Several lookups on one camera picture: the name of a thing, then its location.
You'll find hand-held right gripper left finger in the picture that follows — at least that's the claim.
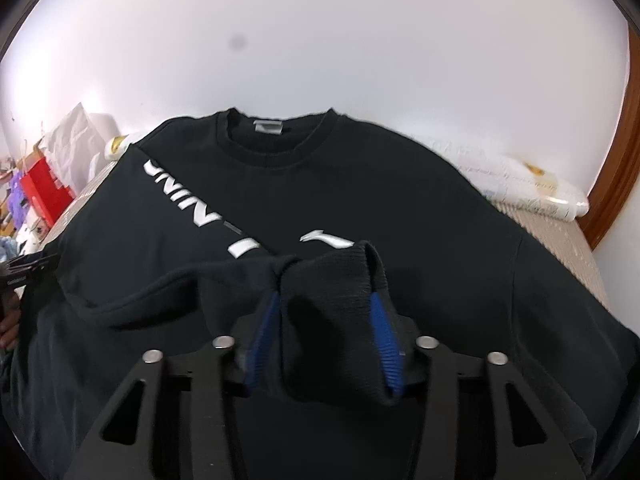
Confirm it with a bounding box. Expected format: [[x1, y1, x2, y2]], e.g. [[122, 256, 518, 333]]
[[65, 292, 283, 480]]

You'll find red box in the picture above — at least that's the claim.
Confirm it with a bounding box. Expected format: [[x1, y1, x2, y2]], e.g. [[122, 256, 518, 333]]
[[20, 157, 77, 227]]

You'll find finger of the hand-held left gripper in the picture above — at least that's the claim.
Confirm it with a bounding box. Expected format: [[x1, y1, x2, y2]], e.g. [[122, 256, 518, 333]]
[[7, 253, 60, 277]]

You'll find cardboard box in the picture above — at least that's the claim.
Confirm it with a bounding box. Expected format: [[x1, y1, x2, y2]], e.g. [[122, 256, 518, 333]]
[[15, 137, 48, 171]]

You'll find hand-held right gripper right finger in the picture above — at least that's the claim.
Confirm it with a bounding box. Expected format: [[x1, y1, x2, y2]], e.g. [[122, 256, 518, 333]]
[[367, 292, 593, 480]]

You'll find plastic-wrapped printed roll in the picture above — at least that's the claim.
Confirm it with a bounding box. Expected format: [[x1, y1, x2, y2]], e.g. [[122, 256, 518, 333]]
[[102, 132, 591, 221]]

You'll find black sweatshirt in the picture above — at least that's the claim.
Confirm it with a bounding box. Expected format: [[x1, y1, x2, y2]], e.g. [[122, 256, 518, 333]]
[[0, 107, 640, 480]]

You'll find brown wooden door frame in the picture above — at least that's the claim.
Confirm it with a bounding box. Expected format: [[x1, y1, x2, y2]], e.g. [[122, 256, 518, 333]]
[[582, 15, 640, 252]]

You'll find white plastic bag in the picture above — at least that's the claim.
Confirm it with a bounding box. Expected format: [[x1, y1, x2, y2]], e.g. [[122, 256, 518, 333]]
[[42, 102, 122, 196]]

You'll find purple packet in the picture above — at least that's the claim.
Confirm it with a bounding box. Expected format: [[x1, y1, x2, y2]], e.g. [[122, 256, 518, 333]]
[[9, 170, 32, 213]]

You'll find person's left hand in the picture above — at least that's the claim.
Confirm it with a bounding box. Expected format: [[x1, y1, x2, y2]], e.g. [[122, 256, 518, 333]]
[[0, 304, 22, 352]]

